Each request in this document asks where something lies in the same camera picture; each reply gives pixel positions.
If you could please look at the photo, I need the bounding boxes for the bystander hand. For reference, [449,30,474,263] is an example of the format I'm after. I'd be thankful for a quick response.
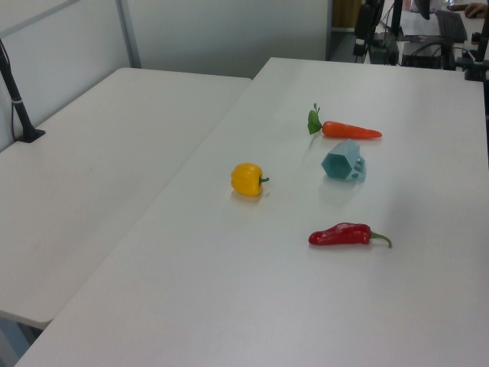
[464,2,489,19]

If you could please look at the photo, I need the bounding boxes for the teal hexagonal mug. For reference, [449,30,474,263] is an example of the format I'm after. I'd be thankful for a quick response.
[320,139,368,183]

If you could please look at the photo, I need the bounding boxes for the black keyboard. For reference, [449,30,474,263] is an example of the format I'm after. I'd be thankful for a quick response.
[435,10,468,43]

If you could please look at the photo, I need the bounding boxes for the black monitor foot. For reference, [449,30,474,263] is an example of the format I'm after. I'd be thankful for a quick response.
[414,0,432,21]

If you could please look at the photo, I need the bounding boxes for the black equipment box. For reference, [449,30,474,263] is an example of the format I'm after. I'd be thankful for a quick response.
[400,41,456,70]

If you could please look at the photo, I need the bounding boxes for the black monitor pole with base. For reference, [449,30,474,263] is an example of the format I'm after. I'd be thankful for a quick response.
[368,0,404,65]

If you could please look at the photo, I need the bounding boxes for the yellow wooden panel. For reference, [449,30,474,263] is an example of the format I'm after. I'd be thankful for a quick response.
[331,0,362,30]

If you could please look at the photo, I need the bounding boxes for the orange toy carrot green leaves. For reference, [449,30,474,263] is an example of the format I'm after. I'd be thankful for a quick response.
[307,102,383,141]

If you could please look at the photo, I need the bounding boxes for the red chili pepper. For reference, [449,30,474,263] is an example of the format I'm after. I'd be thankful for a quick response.
[308,222,393,249]

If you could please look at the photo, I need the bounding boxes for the yellow bell pepper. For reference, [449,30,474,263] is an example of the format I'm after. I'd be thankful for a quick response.
[230,163,270,198]

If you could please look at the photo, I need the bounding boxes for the black clamp mount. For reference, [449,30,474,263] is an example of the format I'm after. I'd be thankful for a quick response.
[454,32,489,82]

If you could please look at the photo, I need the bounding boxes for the black camera stand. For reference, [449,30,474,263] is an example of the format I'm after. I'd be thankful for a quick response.
[353,3,374,62]

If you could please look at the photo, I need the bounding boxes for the grey partition frame post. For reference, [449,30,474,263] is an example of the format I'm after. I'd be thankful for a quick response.
[115,0,142,70]

